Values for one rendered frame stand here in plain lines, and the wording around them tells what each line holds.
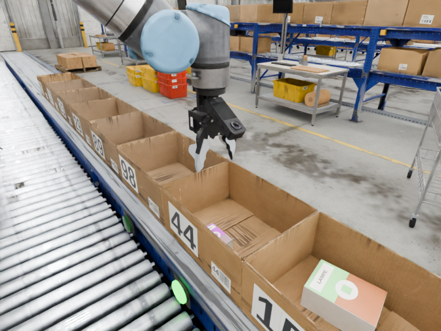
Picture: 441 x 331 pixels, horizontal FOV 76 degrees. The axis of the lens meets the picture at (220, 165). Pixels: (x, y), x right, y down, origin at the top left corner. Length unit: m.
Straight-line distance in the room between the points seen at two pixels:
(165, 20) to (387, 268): 0.71
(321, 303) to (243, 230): 0.35
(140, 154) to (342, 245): 0.88
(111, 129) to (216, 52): 1.10
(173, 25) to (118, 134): 1.26
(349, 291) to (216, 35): 0.65
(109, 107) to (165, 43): 1.60
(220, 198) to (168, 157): 0.39
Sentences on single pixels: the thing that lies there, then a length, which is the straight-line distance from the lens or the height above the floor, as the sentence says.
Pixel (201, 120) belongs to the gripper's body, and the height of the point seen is 1.31.
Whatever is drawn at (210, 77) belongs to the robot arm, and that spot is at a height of 1.41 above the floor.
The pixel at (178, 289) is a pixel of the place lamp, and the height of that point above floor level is 0.83.
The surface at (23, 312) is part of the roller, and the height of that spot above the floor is 0.74.
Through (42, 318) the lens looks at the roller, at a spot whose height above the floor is 0.75.
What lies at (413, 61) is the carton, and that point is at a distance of 4.88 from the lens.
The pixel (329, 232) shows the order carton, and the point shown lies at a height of 1.00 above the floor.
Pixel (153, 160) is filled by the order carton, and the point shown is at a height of 0.94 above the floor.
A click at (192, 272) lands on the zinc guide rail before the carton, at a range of 0.85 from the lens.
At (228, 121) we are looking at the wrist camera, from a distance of 0.64.
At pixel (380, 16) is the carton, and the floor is 1.51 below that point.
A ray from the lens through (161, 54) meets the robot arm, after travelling 0.46.
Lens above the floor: 1.53
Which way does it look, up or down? 28 degrees down
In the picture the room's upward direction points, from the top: straight up
